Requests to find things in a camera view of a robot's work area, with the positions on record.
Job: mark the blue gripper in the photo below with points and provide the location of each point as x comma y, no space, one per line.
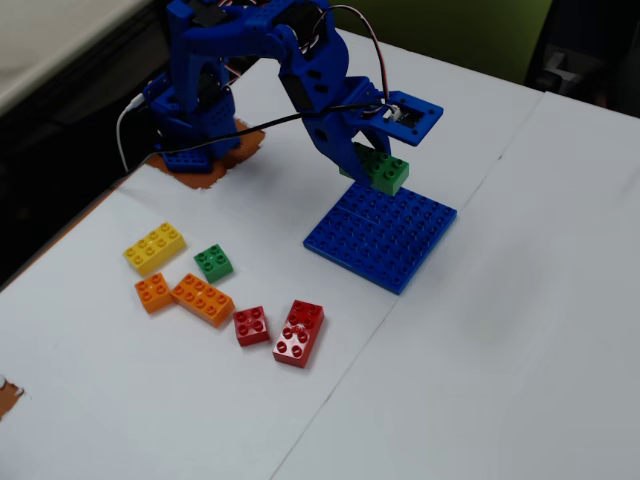
334,131

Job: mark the green 2x4 block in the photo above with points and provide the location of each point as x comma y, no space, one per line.
389,172

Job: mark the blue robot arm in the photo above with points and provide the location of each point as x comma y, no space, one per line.
200,100

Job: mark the green 2x2 block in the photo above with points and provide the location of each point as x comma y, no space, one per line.
213,263

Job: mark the red 2x4 block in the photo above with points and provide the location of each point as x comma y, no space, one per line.
298,334

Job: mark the red 2x2 block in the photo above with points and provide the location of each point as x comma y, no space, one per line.
251,326

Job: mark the orange 2x4 block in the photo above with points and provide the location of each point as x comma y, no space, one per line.
202,300

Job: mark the yellow 2x4 block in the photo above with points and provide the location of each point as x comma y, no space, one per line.
154,248

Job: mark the orange 2x2 block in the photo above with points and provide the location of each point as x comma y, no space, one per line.
154,293

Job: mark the blue 8x8 stud baseplate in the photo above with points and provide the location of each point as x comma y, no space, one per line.
380,237

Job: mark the green partition panel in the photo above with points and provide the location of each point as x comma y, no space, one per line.
450,35

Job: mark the black chair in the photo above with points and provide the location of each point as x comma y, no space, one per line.
585,55

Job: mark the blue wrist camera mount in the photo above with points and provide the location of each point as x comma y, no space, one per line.
415,117

